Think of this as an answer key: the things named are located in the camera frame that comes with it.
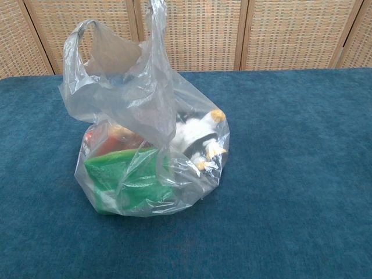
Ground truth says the clear plastic carrier bag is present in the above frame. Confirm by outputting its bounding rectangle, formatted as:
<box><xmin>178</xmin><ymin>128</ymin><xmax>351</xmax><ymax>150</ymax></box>
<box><xmin>59</xmin><ymin>0</ymin><xmax>230</xmax><ymax>217</ymax></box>

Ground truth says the black white plush toy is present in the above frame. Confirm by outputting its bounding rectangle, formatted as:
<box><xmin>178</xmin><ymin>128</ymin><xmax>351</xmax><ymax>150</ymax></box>
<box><xmin>170</xmin><ymin>108</ymin><xmax>228</xmax><ymax>178</ymax></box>

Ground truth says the green sponge cloth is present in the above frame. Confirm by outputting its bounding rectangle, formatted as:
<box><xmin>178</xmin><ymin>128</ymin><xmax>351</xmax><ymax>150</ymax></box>
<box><xmin>84</xmin><ymin>146</ymin><xmax>178</xmax><ymax>216</ymax></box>

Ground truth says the red orange soft toy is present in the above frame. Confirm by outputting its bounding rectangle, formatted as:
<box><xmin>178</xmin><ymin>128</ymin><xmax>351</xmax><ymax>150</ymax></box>
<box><xmin>85</xmin><ymin>124</ymin><xmax>146</xmax><ymax>158</ymax></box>

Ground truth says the woven rattan screen panel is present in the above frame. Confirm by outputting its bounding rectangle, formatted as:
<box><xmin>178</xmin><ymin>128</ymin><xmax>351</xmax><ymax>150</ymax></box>
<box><xmin>241</xmin><ymin>0</ymin><xmax>364</xmax><ymax>71</ymax></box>
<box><xmin>136</xmin><ymin>0</ymin><xmax>248</xmax><ymax>72</ymax></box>
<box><xmin>0</xmin><ymin>0</ymin><xmax>55</xmax><ymax>80</ymax></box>
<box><xmin>23</xmin><ymin>0</ymin><xmax>144</xmax><ymax>75</ymax></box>
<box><xmin>337</xmin><ymin>0</ymin><xmax>372</xmax><ymax>69</ymax></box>

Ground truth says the blue velvet table cloth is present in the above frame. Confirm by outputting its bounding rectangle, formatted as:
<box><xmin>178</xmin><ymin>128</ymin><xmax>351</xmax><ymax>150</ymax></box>
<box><xmin>0</xmin><ymin>67</ymin><xmax>372</xmax><ymax>279</ymax></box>

